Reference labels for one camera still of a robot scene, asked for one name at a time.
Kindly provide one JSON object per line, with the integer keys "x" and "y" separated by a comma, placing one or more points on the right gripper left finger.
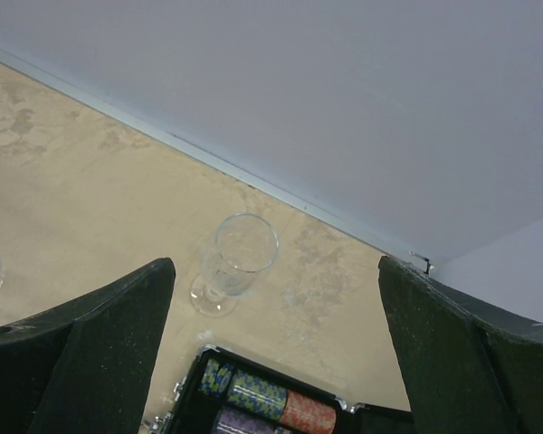
{"x": 85, "y": 366}

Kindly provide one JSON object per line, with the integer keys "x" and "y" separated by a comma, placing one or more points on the aluminium rail frame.
{"x": 355, "y": 230}

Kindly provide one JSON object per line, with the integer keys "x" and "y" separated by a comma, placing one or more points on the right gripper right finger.
{"x": 467, "y": 365}

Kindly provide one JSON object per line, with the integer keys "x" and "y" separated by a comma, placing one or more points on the black poker chip case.
{"x": 224, "y": 392}

